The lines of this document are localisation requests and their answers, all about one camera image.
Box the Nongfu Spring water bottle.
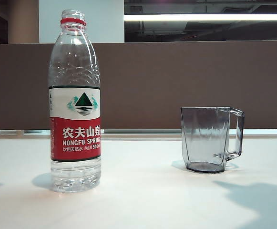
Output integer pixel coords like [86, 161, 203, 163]
[47, 9, 103, 193]

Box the long white ceiling light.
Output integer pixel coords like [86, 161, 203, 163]
[123, 13, 277, 22]

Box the brown desk partition panel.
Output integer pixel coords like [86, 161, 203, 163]
[0, 42, 277, 131]

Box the grey transparent plastic cup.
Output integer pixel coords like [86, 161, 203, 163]
[180, 106, 245, 173]

